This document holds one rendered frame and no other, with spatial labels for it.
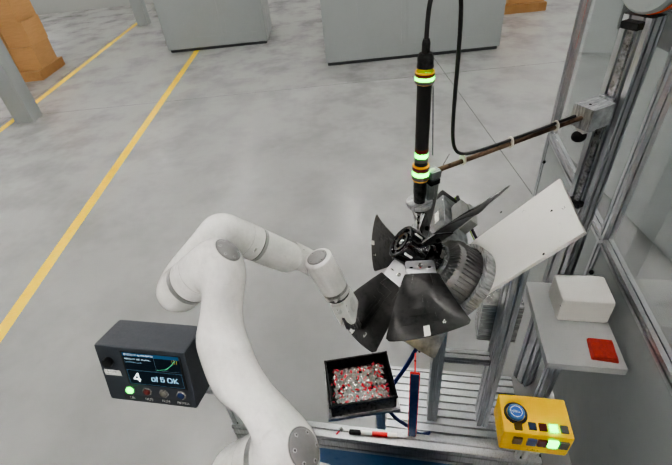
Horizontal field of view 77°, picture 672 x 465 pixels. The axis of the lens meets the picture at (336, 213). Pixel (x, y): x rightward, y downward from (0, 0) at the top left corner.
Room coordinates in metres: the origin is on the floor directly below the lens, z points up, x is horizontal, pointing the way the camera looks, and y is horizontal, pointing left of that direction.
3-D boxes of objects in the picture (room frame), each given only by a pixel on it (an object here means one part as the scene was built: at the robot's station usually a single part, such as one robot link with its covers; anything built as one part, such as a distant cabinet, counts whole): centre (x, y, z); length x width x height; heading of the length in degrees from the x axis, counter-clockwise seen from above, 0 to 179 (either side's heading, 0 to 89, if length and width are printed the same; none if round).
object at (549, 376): (0.90, -0.79, 0.41); 0.04 x 0.04 x 0.83; 77
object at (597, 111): (1.15, -0.81, 1.54); 0.10 x 0.07 x 0.08; 112
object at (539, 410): (0.50, -0.44, 1.02); 0.16 x 0.10 x 0.11; 77
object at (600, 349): (0.77, -0.82, 0.87); 0.08 x 0.08 x 0.02; 72
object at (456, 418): (1.00, -0.45, 0.04); 0.62 x 0.46 x 0.08; 77
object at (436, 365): (1.02, -0.36, 0.45); 0.09 x 0.04 x 0.91; 167
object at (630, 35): (1.17, -0.85, 1.48); 0.05 x 0.03 x 0.62; 22
